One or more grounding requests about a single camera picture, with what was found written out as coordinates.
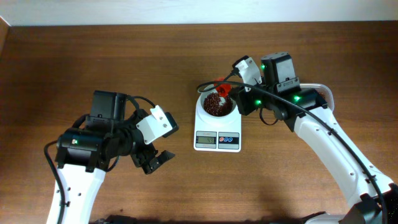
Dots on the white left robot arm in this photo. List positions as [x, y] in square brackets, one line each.
[77, 176]

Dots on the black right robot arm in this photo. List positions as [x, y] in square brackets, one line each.
[370, 194]

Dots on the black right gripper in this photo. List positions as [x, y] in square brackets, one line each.
[241, 101]

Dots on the clear plastic bean container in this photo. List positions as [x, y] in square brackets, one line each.
[322, 88]

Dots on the white bowl on scale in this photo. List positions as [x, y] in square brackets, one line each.
[202, 115]

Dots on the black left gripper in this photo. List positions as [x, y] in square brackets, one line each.
[149, 167]

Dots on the red beans in bowl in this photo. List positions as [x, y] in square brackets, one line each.
[216, 105]

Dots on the white digital kitchen scale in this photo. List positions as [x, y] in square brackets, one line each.
[216, 139]

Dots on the red measuring scoop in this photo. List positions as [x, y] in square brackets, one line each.
[223, 89]

